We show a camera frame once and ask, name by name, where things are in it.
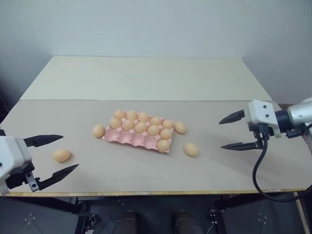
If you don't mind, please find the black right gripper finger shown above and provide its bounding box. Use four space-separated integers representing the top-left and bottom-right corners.
218 109 246 125
220 141 259 151

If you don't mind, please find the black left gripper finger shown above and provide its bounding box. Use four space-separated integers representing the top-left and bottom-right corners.
37 163 80 191
23 134 64 148

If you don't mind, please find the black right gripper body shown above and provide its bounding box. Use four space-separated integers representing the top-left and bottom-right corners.
248 122 271 149

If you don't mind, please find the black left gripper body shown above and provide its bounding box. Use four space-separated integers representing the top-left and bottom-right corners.
4 162 41 192

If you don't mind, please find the pink egg tray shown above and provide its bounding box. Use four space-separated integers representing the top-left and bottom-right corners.
101 116 176 155

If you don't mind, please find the dark brown rounded shape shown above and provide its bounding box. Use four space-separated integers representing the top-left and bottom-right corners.
116 210 137 234
173 210 196 234

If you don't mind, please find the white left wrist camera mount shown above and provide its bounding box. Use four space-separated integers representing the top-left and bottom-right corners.
0 136 34 197

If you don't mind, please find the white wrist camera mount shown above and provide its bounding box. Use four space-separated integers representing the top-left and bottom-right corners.
244 99 284 139
0 136 34 197

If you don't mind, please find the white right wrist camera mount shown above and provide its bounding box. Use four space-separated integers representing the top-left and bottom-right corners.
244 99 284 139

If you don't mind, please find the black table frame beam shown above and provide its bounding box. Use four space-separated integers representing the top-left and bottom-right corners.
0 195 87 215
214 193 298 213

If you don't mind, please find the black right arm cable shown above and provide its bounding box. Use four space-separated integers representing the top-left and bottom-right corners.
252 123 312 202

